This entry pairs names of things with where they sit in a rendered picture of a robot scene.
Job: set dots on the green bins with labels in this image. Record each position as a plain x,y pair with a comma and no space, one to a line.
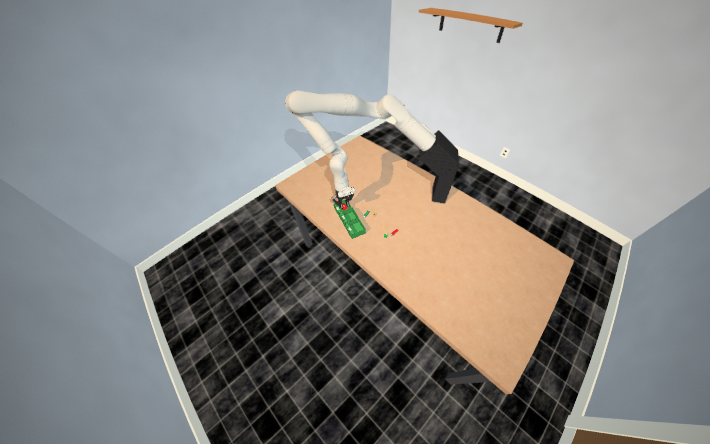
351,221

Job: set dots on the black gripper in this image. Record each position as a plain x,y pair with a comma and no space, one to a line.
340,199

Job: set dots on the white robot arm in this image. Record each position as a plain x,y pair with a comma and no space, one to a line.
301,102

